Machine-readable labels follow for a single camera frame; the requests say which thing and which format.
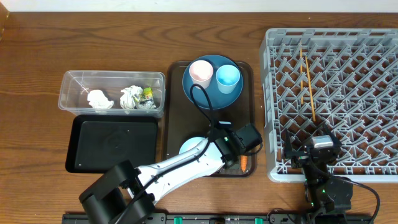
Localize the black waste tray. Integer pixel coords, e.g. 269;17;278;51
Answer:
65;114;158;174

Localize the wooden chopstick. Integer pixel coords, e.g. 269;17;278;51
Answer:
299;42;304;105
305;57;316;122

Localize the white tissue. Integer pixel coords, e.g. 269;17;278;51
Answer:
87;90;114;109

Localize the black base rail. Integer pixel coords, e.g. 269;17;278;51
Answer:
62;213;370;224

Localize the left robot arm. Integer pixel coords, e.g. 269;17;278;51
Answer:
79;124;262;224

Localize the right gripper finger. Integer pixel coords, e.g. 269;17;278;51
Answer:
283;130;293;159
313;123;333;139

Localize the grey dishwasher rack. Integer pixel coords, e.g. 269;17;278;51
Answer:
259;28;397;183

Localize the dark blue plate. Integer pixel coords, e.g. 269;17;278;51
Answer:
182;55;244;110

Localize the light blue cup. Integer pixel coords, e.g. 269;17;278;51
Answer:
216;65;241;94

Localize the orange carrot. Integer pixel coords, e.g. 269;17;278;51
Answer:
240;156;248;173

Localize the pink cup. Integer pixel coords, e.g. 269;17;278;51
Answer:
188;60;213;89

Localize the clear plastic bin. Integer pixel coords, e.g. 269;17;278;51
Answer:
58;70;165;118

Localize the light blue bowl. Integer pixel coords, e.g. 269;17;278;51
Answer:
179;136;208;154

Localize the left wooden chopstick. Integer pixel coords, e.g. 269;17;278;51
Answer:
299;42;304;105

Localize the green snack wrapper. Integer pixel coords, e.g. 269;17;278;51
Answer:
134;87;156;110

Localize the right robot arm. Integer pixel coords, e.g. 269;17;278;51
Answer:
283;126;353;223

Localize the brown serving tray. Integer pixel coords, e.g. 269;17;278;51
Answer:
162;61;254;160

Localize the right wooden chopstick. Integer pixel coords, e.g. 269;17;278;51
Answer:
305;57;316;122

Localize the white paper ball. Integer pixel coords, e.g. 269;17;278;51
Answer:
120;85;143;110

